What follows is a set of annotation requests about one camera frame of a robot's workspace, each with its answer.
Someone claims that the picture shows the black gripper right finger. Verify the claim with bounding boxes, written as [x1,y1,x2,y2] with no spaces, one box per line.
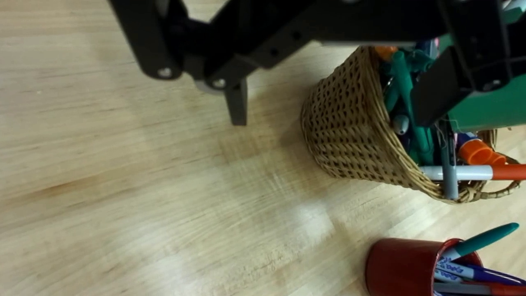
[413,0,526,129]

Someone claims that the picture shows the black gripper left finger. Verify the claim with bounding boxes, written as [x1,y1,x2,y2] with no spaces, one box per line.
[107,0,330,129]

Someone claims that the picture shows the wicker stationery basket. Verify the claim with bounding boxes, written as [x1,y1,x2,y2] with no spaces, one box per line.
[299,47,523,205]

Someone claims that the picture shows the green box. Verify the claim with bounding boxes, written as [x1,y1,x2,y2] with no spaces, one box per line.
[447,73,526,135]

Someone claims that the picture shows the white orange marker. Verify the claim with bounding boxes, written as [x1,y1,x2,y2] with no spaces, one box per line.
[419,163,526,183]

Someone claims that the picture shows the grey pen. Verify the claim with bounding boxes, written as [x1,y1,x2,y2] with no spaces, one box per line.
[436,124,462,203]

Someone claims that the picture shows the wooden butcher block table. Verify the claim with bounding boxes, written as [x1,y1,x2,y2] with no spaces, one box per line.
[0,0,526,296]

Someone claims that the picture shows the teal marker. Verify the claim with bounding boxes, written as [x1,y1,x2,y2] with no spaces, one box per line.
[442,221,521,264]

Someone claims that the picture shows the blue pen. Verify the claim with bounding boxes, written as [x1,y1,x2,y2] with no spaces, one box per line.
[434,260,526,287]

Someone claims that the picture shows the red mug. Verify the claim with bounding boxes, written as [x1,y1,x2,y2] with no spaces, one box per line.
[365,237,526,296]

